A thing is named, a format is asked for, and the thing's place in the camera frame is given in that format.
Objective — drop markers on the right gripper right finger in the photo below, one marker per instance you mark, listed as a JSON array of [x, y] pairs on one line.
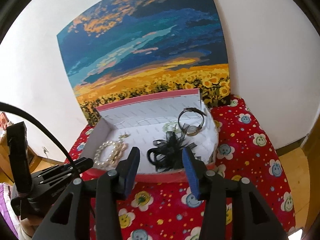
[[252, 216]]

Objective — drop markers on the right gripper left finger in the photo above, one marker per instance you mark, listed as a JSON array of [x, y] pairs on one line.
[[69, 218]]

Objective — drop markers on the pink gold hair clip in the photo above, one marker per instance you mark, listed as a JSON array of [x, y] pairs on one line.
[[117, 152]]

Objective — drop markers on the black ribbon hair clip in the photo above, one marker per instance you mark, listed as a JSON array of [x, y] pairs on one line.
[[167, 153]]

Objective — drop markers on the left hand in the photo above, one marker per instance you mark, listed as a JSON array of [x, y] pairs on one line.
[[28, 226]]

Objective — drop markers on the wooden shelf furniture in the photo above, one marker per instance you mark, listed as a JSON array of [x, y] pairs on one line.
[[17, 157]]

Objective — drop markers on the red smiley flower tablecloth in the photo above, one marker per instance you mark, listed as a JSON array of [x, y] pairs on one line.
[[244, 150]]

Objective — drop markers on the wooden door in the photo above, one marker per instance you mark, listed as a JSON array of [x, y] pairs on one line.
[[311, 151]]

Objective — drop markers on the pink cardboard box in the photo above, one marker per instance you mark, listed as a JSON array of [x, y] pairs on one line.
[[147, 118]]

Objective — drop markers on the sunflower field painting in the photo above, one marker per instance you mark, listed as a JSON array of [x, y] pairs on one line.
[[121, 49]]

